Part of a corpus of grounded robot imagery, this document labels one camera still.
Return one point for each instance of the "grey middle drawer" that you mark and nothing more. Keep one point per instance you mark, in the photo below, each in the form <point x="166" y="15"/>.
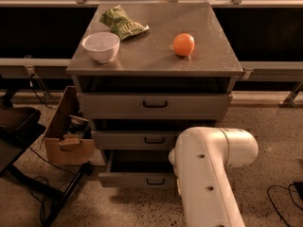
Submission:
<point x="135" y="140"/>

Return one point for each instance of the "orange fruit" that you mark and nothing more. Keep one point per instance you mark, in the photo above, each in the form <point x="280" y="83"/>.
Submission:
<point x="183" y="44"/>

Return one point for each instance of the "grey bottom drawer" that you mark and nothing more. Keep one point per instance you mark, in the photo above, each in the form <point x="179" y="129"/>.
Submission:
<point x="138" y="168"/>

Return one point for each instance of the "green chip bag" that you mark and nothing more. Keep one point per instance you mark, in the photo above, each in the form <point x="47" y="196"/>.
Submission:
<point x="121" y="24"/>

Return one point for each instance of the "grey metal railing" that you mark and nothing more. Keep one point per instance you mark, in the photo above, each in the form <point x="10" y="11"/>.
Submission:
<point x="34" y="66"/>

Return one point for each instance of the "white bowl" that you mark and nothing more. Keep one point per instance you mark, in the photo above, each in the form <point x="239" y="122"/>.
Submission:
<point x="101" y="46"/>

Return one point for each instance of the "black stand with tray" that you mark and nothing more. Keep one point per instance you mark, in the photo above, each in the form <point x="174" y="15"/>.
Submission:
<point x="19" y="129"/>

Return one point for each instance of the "grey drawer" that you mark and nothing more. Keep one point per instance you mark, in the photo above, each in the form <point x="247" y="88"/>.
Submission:
<point x="135" y="140"/>
<point x="154" y="106"/>
<point x="138" y="168"/>

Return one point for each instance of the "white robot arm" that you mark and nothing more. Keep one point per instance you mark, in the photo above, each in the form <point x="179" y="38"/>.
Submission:
<point x="200" y="157"/>

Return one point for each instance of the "grey top drawer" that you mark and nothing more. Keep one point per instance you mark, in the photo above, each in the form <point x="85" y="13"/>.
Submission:
<point x="154" y="106"/>

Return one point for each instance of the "grey metal drawer cabinet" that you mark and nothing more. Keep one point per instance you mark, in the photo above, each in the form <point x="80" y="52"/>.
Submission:
<point x="147" y="63"/>

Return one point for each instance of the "cardboard box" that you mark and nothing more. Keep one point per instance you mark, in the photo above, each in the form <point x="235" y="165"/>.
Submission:
<point x="67" y="150"/>

